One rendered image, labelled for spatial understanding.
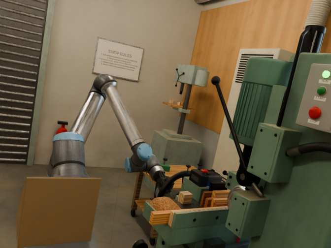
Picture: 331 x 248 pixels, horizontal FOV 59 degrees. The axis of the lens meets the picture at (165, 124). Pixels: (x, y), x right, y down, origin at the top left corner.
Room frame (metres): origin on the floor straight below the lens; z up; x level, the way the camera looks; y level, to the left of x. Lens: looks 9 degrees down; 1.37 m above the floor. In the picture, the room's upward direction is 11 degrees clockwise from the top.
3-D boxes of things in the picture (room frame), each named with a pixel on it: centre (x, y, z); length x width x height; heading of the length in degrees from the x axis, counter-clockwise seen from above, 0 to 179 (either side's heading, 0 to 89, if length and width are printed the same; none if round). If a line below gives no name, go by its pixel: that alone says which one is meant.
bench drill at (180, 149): (3.53, -0.20, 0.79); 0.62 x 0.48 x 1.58; 25
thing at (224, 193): (1.17, -0.32, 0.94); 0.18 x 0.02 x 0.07; 122
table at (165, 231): (1.17, -0.27, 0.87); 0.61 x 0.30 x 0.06; 122
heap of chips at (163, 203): (1.02, -0.07, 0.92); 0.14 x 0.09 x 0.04; 32
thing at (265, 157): (0.83, -0.32, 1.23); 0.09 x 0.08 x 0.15; 32
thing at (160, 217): (1.07, -0.30, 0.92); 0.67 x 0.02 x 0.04; 122
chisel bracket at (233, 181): (1.07, -0.34, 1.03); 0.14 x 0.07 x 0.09; 32
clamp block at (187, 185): (1.24, -0.22, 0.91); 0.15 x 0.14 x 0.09; 122
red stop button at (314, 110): (0.72, -0.35, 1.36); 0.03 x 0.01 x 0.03; 32
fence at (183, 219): (1.05, -0.34, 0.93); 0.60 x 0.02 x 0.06; 122
